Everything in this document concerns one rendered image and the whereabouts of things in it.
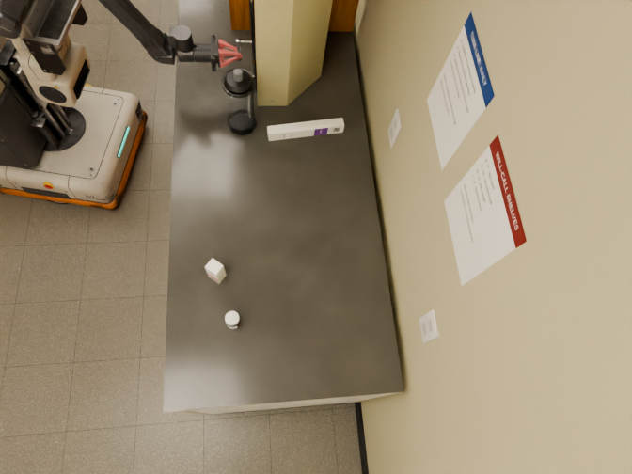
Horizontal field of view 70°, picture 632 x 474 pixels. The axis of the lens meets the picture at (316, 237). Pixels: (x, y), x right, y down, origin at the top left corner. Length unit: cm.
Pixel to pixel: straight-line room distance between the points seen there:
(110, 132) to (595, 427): 238
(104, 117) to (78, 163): 29
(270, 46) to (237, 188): 47
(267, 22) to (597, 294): 114
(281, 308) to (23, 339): 154
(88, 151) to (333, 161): 137
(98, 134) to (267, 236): 136
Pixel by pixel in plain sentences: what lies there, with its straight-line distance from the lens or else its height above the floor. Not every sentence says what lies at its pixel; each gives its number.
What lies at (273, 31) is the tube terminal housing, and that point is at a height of 129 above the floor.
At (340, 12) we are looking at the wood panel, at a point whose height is 103.
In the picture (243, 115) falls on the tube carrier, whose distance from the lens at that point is 161.
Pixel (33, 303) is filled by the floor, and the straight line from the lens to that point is 268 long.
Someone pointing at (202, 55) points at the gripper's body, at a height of 116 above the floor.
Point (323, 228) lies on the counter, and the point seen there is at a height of 94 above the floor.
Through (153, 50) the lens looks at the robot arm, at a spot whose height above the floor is 119.
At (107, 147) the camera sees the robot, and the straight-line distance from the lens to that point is 258.
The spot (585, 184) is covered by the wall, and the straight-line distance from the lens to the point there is 72.
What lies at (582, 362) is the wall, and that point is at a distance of 76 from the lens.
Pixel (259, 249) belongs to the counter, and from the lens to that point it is 150.
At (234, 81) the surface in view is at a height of 118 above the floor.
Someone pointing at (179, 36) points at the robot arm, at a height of 124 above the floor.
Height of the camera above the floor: 234
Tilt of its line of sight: 67 degrees down
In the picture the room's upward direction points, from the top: 15 degrees clockwise
